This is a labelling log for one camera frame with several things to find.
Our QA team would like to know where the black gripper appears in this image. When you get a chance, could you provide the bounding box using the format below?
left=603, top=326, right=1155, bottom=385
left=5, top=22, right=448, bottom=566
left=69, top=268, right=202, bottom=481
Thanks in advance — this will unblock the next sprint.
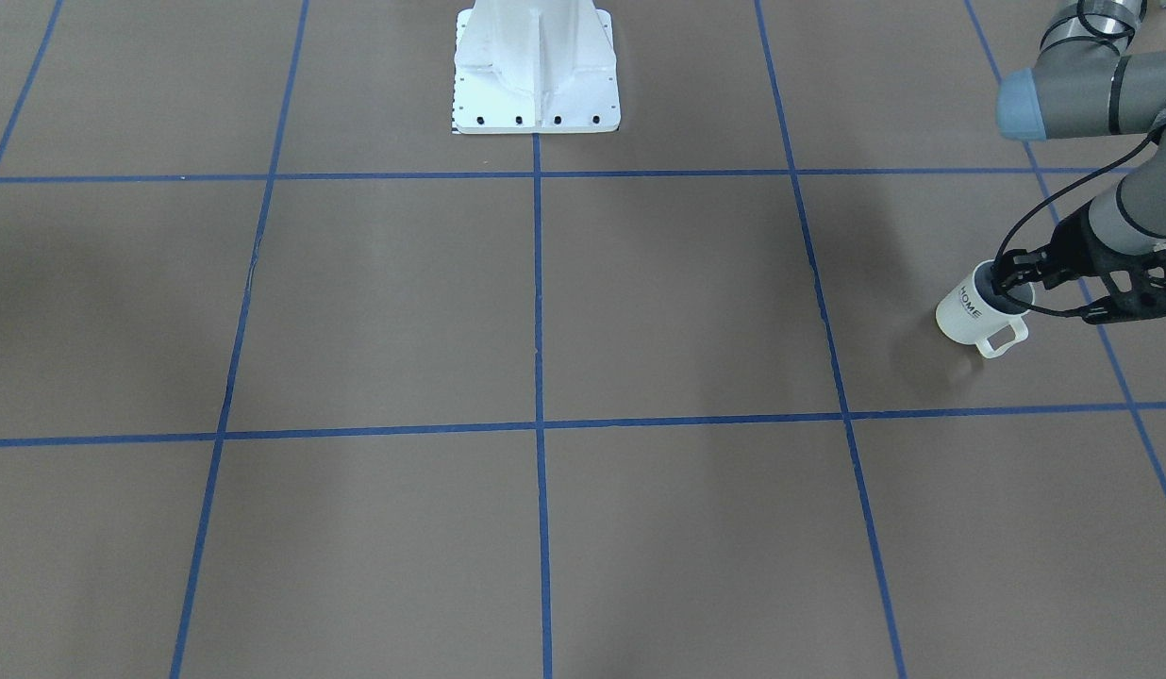
left=990, top=203, right=1115, bottom=305

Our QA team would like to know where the white ribbed HOME mug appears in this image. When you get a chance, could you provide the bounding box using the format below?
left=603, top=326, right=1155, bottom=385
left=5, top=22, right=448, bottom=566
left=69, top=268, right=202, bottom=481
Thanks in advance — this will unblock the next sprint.
left=934, top=259, right=1035, bottom=359

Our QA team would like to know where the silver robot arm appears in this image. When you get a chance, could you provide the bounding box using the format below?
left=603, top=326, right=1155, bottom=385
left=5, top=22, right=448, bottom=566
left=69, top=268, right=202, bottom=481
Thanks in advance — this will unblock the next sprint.
left=992, top=1, right=1166, bottom=326

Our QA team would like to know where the brown paper table mat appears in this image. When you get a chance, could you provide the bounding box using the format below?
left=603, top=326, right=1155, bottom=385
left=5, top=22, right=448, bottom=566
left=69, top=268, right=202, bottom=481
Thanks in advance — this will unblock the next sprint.
left=0, top=1, right=1166, bottom=678

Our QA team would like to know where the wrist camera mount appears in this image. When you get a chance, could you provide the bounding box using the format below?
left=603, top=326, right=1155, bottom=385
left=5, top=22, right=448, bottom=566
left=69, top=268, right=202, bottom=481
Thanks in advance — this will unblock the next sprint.
left=1086, top=244, right=1166, bottom=326

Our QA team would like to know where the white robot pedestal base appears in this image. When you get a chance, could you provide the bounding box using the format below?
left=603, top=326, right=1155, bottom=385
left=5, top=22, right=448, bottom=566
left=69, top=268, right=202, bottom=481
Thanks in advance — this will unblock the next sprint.
left=451, top=1, right=621, bottom=135

